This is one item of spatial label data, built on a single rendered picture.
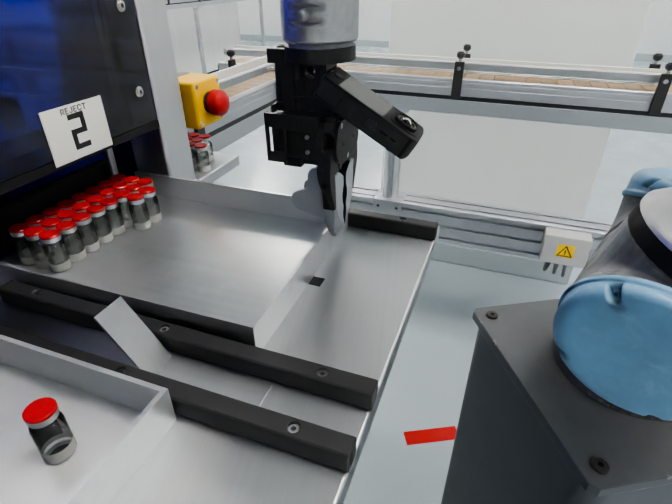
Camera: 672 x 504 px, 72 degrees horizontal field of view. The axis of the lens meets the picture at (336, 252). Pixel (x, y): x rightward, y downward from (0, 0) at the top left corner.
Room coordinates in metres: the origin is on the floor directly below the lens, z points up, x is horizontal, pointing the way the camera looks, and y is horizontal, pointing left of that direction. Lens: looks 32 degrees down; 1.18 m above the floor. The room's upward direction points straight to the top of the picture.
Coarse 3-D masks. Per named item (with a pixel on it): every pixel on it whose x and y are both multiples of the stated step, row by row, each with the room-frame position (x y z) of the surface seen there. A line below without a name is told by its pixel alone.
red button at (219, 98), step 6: (216, 90) 0.75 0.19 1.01; (222, 90) 0.75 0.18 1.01; (210, 96) 0.74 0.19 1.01; (216, 96) 0.73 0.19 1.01; (222, 96) 0.74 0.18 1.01; (210, 102) 0.73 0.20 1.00; (216, 102) 0.73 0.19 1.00; (222, 102) 0.74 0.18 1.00; (228, 102) 0.75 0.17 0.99; (210, 108) 0.73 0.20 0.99; (216, 108) 0.73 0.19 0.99; (222, 108) 0.74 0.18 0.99; (228, 108) 0.75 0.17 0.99; (216, 114) 0.74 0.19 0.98; (222, 114) 0.74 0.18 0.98
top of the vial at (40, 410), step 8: (40, 400) 0.21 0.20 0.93; (48, 400) 0.21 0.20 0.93; (32, 408) 0.21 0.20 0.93; (40, 408) 0.21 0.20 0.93; (48, 408) 0.21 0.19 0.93; (56, 408) 0.21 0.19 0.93; (24, 416) 0.20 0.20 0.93; (32, 416) 0.20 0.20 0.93; (40, 416) 0.20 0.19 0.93; (48, 416) 0.20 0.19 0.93
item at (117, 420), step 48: (0, 336) 0.29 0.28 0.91; (0, 384) 0.27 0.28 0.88; (48, 384) 0.27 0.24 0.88; (96, 384) 0.26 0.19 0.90; (144, 384) 0.24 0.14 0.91; (0, 432) 0.22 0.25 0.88; (96, 432) 0.22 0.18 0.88; (144, 432) 0.21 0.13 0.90; (0, 480) 0.18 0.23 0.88; (48, 480) 0.18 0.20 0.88; (96, 480) 0.17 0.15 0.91
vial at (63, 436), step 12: (48, 420) 0.20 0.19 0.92; (60, 420) 0.21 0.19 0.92; (36, 432) 0.20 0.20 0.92; (48, 432) 0.20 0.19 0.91; (60, 432) 0.20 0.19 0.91; (36, 444) 0.20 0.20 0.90; (48, 444) 0.20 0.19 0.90; (60, 444) 0.20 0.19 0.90; (72, 444) 0.21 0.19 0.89; (48, 456) 0.20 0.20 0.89; (60, 456) 0.20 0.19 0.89
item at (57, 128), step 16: (96, 96) 0.56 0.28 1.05; (48, 112) 0.49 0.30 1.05; (64, 112) 0.51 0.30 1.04; (96, 112) 0.55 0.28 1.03; (48, 128) 0.49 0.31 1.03; (64, 128) 0.51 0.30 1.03; (96, 128) 0.54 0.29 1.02; (48, 144) 0.48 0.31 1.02; (64, 144) 0.50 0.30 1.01; (96, 144) 0.54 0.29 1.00; (112, 144) 0.56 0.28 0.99; (64, 160) 0.49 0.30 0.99
